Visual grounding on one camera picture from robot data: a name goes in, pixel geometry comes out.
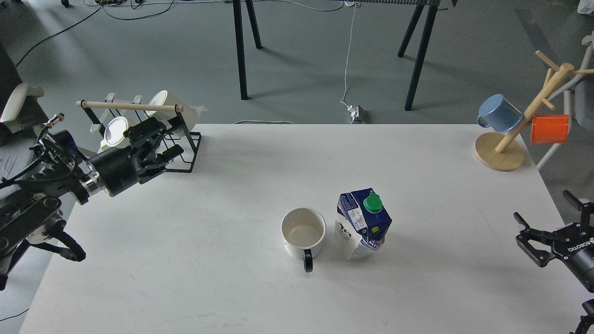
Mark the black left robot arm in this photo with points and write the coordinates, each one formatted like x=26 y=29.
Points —
x=31 y=216

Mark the white mug on rack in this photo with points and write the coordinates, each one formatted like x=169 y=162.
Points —
x=166 y=98
x=114 y=135

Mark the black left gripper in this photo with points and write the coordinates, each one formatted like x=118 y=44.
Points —
x=116 y=169

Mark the white mug black handle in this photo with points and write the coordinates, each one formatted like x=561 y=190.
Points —
x=303 y=230

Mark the black wire mug rack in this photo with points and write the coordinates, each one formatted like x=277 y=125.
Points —
x=101 y=113

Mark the grey chair left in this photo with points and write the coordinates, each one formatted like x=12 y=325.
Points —
x=32 y=156

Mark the blue white milk carton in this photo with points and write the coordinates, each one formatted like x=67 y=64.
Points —
x=361 y=223

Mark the white mug on rack rear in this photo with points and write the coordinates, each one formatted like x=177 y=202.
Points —
x=166 y=98

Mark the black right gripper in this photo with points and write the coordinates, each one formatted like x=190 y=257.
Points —
x=573 y=247

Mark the wooden mug tree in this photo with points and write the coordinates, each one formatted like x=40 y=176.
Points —
x=502 y=152

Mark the blue mug on tree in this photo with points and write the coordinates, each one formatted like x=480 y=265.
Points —
x=498 y=113

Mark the black table legs right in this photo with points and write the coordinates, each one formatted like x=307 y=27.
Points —
x=433 y=8

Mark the orange mug on tree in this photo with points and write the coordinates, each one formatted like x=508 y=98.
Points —
x=550 y=129

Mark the white mug on rack front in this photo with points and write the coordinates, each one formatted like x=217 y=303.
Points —
x=114 y=135

